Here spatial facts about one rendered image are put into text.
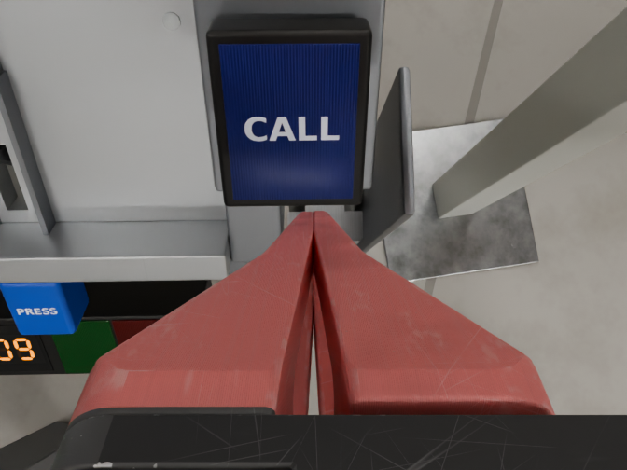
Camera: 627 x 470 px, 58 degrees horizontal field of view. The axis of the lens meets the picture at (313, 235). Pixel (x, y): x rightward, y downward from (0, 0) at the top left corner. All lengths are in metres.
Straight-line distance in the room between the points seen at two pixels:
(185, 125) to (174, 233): 0.04
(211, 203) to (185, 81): 0.05
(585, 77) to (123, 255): 0.39
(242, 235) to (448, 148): 0.80
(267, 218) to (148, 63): 0.07
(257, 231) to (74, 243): 0.07
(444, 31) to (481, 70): 0.10
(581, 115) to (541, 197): 0.54
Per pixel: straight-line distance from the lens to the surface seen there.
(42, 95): 0.21
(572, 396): 1.05
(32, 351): 0.31
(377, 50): 0.16
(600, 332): 1.06
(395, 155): 0.20
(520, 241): 1.00
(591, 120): 0.50
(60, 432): 0.98
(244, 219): 0.21
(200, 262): 0.21
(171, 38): 0.19
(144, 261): 0.21
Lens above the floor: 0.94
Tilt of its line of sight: 83 degrees down
